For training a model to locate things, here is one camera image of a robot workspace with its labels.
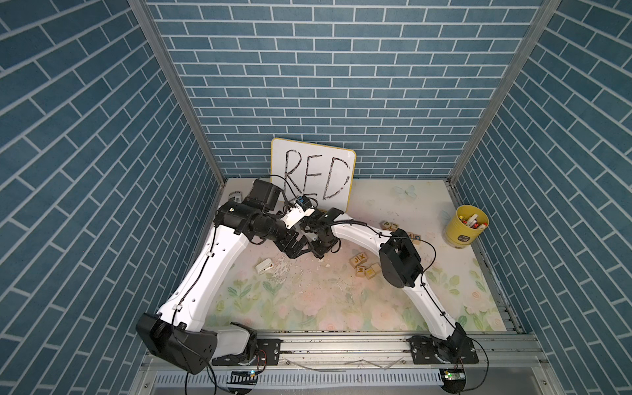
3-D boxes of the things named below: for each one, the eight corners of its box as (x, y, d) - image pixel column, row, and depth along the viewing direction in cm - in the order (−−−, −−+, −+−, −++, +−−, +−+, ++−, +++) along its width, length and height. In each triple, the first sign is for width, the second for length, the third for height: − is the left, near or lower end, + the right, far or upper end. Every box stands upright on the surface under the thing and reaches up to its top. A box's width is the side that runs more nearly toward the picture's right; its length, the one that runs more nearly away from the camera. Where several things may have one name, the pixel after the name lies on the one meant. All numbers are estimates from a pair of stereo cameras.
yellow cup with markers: (440, 245, 100) (456, 223, 89) (447, 224, 107) (462, 201, 96) (466, 256, 97) (485, 235, 85) (471, 234, 104) (490, 211, 92)
